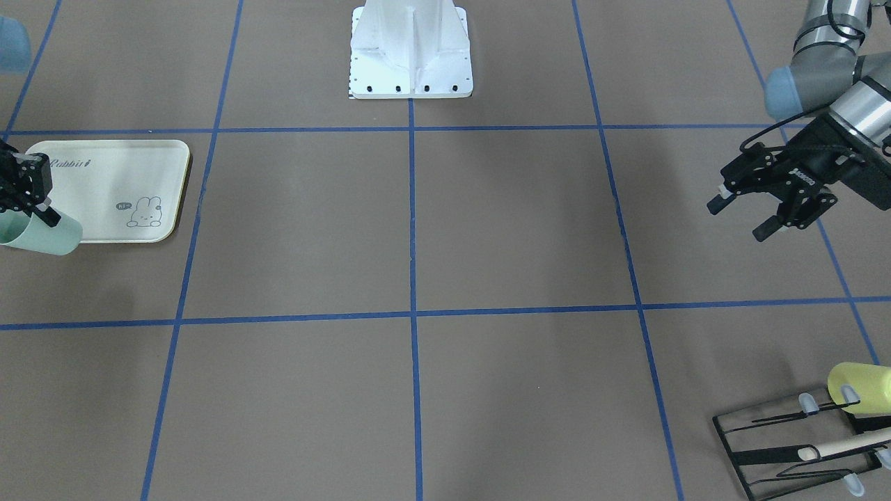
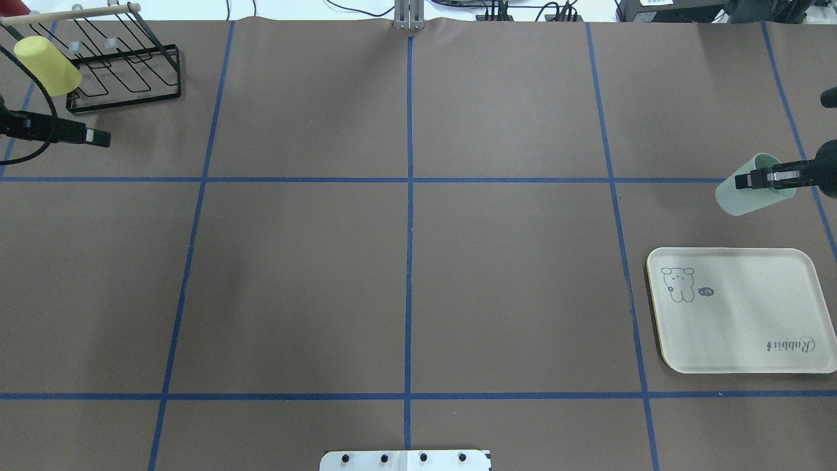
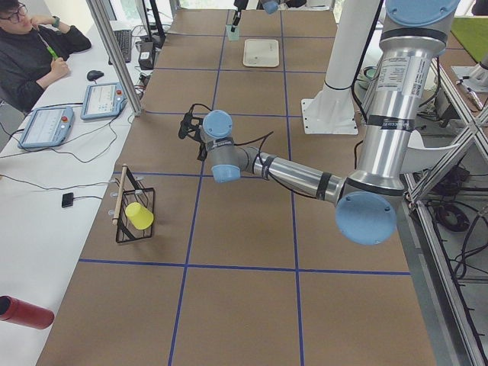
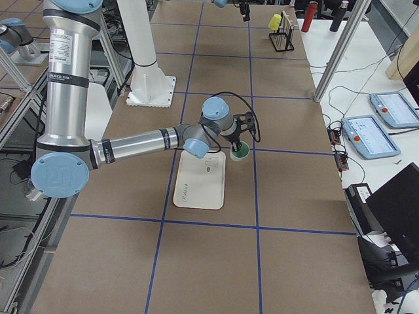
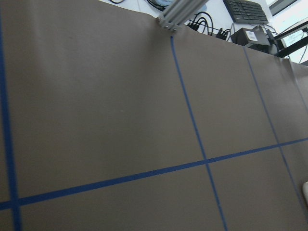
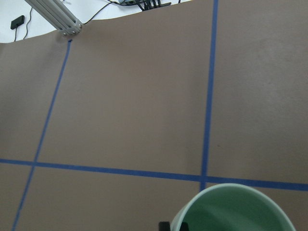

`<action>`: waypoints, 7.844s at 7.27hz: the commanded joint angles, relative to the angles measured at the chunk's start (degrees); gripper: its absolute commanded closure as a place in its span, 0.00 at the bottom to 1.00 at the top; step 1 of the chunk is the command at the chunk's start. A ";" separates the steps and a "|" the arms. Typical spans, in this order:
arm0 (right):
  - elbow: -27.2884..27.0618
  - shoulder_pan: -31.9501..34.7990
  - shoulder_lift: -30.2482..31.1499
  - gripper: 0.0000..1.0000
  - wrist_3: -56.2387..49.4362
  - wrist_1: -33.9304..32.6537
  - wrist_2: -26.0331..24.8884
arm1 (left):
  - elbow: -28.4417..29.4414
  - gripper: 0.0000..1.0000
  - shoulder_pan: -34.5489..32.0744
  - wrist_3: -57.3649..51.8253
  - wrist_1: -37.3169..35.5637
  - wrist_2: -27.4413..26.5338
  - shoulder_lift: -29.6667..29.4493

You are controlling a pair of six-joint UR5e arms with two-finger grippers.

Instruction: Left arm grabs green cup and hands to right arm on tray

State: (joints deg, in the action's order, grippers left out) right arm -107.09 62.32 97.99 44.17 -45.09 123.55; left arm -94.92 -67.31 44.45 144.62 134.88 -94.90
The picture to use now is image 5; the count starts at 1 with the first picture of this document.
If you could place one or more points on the black keyboard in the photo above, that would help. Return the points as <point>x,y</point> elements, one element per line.
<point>245,12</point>

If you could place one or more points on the aluminium frame post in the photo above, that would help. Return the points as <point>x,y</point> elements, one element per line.
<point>174,16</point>

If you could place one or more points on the black power adapter box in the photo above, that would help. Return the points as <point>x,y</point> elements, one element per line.
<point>249,37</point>

